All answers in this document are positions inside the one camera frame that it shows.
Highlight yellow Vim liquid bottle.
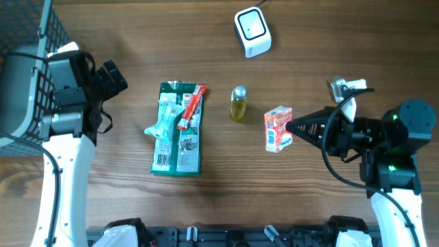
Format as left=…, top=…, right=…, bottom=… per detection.
left=230, top=85, right=248, bottom=121

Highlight mint green sachet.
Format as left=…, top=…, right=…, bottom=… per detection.
left=144, top=100, right=185, bottom=143

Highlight red Nescafe stick sachet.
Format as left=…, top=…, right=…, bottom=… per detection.
left=177, top=84, right=207, bottom=130

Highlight green snack packet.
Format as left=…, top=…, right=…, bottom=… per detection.
left=150, top=81, right=204, bottom=176

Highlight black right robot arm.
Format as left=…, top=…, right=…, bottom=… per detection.
left=286, top=99, right=436, bottom=246

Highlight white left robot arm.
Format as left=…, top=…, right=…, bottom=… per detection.
left=32, top=49, right=128, bottom=246

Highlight white barcode scanner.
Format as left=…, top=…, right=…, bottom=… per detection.
left=234, top=7, right=272, bottom=58

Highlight grey plastic mesh basket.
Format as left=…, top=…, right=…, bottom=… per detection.
left=1, top=0, right=71, bottom=144

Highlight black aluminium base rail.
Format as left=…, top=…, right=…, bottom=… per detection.
left=147, top=226, right=325, bottom=247

